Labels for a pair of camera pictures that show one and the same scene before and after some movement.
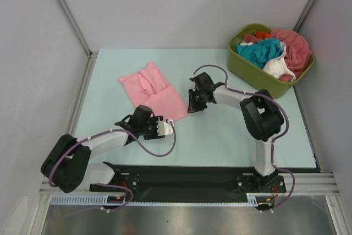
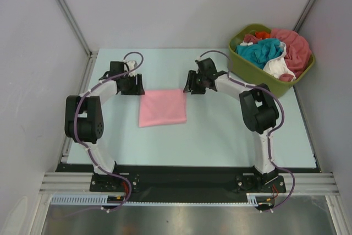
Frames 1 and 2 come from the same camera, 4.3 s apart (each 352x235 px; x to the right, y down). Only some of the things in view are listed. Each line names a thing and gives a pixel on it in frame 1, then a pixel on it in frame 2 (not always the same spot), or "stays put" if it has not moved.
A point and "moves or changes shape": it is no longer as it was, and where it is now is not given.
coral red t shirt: [298, 53] stays put
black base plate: [189, 184] stays put
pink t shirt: [149, 88] moves or changes shape
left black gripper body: [149, 130] -> [130, 87]
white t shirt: [277, 66] stays put
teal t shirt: [259, 53] stays put
